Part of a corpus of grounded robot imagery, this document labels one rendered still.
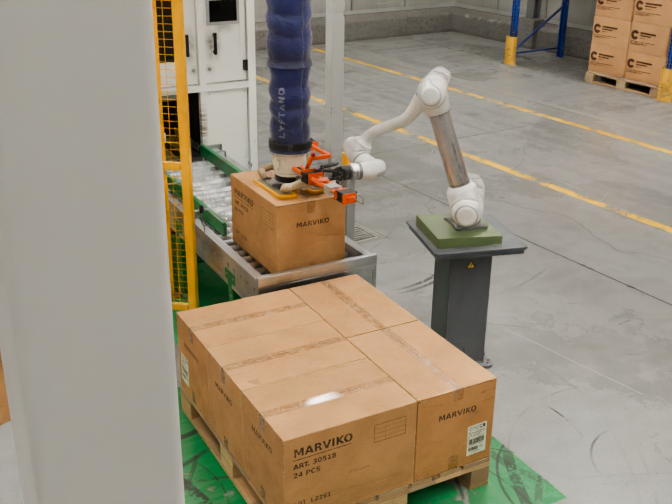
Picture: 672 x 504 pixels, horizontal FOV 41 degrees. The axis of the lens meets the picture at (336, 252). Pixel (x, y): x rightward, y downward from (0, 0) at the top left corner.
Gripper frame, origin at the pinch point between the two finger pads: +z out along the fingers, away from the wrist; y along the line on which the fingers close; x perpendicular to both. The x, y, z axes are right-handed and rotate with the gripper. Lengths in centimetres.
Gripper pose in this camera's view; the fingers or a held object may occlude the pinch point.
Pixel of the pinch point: (313, 177)
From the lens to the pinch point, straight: 450.9
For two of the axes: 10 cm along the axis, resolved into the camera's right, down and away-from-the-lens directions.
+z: -8.8, 1.6, -4.5
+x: -4.8, -3.5, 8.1
